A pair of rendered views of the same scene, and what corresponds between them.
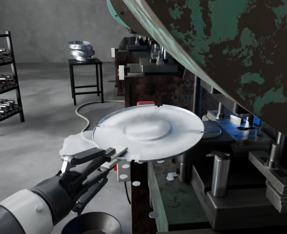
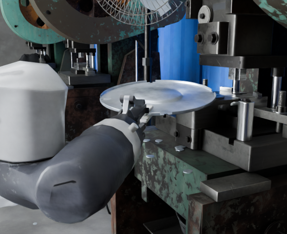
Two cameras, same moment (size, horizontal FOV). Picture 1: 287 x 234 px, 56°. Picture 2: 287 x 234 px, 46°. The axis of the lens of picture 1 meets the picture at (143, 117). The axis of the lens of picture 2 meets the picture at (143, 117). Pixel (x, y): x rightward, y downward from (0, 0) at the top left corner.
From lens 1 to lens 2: 0.36 m
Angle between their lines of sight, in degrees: 20
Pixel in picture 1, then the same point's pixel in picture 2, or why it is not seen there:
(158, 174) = (165, 148)
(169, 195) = (190, 159)
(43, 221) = (138, 142)
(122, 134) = not seen: hidden behind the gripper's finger
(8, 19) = not seen: outside the picture
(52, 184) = (125, 117)
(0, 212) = (105, 128)
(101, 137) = (114, 105)
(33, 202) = (124, 124)
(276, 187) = not seen: outside the picture
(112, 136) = not seen: hidden behind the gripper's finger
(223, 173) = (250, 116)
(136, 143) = (156, 104)
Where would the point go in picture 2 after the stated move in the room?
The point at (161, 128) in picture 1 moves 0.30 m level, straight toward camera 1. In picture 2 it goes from (172, 93) to (234, 117)
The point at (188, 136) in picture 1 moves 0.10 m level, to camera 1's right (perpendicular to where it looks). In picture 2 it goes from (202, 96) to (236, 94)
